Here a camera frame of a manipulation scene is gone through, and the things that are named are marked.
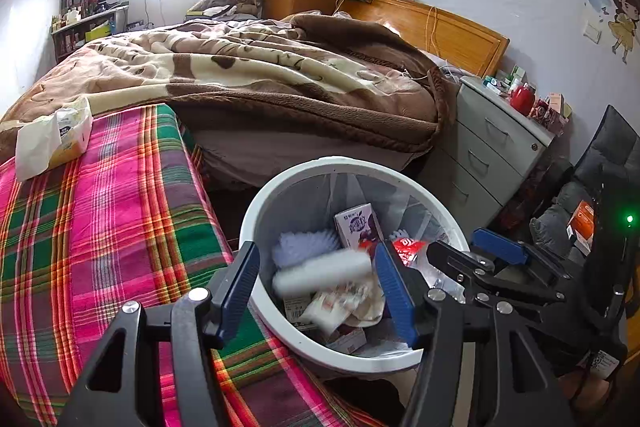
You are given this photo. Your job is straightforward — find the crushed clear plastic bottle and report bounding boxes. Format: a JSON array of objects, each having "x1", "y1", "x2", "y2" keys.
[{"x1": 358, "y1": 229, "x2": 465, "y2": 303}]

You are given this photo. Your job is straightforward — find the patterned paper wrapper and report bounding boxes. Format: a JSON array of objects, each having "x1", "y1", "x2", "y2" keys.
[{"x1": 299, "y1": 275, "x2": 385, "y2": 335}]

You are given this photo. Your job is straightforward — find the purple drink carton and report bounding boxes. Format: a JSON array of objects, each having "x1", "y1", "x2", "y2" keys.
[{"x1": 334, "y1": 202, "x2": 383, "y2": 249}]

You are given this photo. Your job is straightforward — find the white tissue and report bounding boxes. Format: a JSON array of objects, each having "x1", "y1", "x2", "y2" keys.
[{"x1": 271, "y1": 249, "x2": 372, "y2": 298}]

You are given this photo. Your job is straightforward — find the white purple cream box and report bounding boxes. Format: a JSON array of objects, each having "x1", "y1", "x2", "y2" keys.
[{"x1": 326, "y1": 326, "x2": 367, "y2": 355}]

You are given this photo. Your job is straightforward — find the white round trash bin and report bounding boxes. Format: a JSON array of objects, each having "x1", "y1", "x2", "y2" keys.
[{"x1": 240, "y1": 156, "x2": 469, "y2": 375}]

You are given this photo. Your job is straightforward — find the grey drawer nightstand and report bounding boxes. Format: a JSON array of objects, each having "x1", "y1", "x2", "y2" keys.
[{"x1": 418, "y1": 76, "x2": 554, "y2": 236}]

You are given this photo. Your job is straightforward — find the pink plaid bed cloth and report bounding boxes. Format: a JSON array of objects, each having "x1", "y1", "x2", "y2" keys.
[{"x1": 0, "y1": 102, "x2": 386, "y2": 427}]

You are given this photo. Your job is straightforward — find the black chair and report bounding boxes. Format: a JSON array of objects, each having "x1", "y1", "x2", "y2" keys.
[{"x1": 527, "y1": 103, "x2": 640, "y2": 268}]

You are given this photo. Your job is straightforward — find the red jar on nightstand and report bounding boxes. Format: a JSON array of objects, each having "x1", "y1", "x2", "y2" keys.
[{"x1": 510, "y1": 82, "x2": 536, "y2": 117}]

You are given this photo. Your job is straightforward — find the wooden headboard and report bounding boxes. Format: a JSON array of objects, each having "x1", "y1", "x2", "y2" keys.
[{"x1": 341, "y1": 0, "x2": 510, "y2": 77}]

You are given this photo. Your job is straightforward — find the brown beige blanket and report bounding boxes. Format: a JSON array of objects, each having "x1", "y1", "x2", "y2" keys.
[{"x1": 1, "y1": 13, "x2": 458, "y2": 158}]

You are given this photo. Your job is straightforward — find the tissue pack yellow white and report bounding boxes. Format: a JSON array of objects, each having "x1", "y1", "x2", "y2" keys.
[{"x1": 15, "y1": 95, "x2": 93, "y2": 182}]

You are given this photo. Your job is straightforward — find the cluttered side shelf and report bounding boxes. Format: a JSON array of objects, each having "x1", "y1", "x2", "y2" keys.
[{"x1": 51, "y1": 4, "x2": 129, "y2": 64}]

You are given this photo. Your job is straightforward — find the girl wall sticker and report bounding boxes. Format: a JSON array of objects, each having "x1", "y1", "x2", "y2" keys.
[{"x1": 608, "y1": 0, "x2": 639, "y2": 64}]

